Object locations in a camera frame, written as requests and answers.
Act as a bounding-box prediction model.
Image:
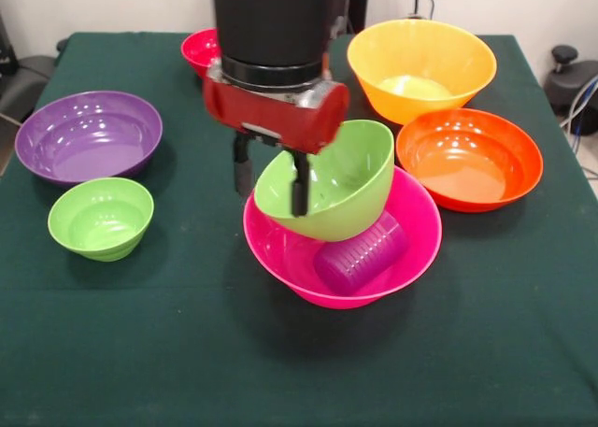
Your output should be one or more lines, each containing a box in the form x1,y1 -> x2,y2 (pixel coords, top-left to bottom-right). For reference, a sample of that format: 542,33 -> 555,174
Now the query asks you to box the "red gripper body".
201,64 -> 351,156

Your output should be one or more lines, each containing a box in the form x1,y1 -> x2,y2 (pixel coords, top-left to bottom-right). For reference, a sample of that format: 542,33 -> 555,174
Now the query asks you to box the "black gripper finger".
231,132 -> 254,197
289,149 -> 312,218

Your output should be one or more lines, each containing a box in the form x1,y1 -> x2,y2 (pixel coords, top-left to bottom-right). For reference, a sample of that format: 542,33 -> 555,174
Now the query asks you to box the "large green bowl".
253,119 -> 396,243

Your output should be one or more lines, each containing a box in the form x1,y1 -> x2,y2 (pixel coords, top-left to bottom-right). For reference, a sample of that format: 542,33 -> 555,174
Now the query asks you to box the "purple cup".
313,211 -> 411,295

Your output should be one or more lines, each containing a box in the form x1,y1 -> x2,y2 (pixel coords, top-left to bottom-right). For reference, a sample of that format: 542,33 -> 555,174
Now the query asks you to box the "pink bowl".
242,164 -> 443,310

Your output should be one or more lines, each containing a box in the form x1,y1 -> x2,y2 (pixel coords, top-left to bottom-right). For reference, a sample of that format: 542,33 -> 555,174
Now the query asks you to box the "yellow bowl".
346,19 -> 498,126

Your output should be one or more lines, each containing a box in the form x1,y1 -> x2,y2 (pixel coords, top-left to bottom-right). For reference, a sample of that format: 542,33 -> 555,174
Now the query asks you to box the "red bowl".
180,28 -> 223,80

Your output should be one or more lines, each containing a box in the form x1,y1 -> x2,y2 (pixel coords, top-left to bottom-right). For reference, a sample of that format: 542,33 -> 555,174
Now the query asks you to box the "small green bowl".
47,177 -> 155,263

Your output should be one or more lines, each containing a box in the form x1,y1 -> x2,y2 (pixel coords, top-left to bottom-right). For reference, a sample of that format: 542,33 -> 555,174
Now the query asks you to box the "purple bowl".
14,90 -> 164,188

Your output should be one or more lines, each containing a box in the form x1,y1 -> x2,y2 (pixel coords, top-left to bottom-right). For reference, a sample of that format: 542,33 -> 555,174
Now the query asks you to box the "orange bowl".
395,107 -> 545,213

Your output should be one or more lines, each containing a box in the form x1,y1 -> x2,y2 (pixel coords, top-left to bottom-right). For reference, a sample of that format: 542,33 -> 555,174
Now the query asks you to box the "dark green tablecloth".
0,32 -> 598,427

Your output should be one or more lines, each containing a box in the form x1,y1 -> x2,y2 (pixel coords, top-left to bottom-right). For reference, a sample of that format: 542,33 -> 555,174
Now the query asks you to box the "dark grey chair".
0,10 -> 69,124

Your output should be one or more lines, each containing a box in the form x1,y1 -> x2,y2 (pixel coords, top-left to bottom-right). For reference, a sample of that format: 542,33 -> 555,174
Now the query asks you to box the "black round equipment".
544,45 -> 598,116

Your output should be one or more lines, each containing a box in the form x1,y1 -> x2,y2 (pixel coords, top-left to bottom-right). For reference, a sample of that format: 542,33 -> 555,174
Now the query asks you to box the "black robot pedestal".
348,0 -> 371,36

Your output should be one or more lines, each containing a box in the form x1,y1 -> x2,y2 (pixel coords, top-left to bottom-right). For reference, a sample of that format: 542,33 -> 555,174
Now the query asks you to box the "grey blue cable bundle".
560,74 -> 598,138

